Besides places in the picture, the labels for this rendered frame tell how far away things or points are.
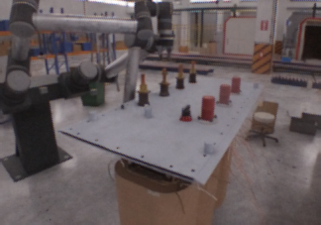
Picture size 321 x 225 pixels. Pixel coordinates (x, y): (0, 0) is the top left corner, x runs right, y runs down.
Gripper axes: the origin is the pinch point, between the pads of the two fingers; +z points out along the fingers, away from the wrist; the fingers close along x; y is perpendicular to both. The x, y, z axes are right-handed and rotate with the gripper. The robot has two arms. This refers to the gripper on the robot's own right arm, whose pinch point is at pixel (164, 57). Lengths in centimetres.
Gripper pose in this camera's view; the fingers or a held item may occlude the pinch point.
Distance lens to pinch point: 162.0
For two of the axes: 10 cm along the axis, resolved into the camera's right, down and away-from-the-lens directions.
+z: 0.0, 9.5, 3.1
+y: -7.3, 2.1, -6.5
